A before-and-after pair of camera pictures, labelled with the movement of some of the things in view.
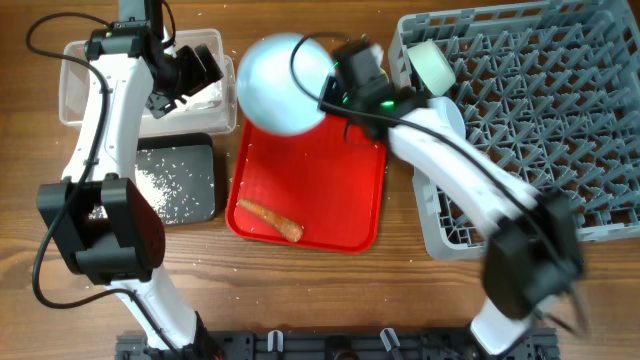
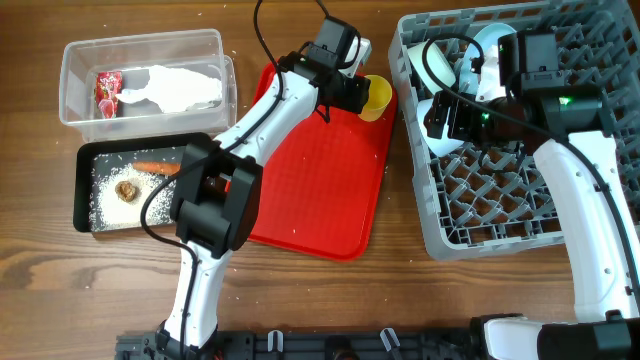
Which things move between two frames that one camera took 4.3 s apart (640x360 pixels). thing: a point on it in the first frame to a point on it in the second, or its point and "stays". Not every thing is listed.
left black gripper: [198, 77] to [358, 96]
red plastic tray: [319, 180] stays
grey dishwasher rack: [550, 92] stays
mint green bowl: [432, 67] stays
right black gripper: [327, 95] to [459, 108]
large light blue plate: [266, 87] to [488, 35]
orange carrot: [291, 230] to [163, 168]
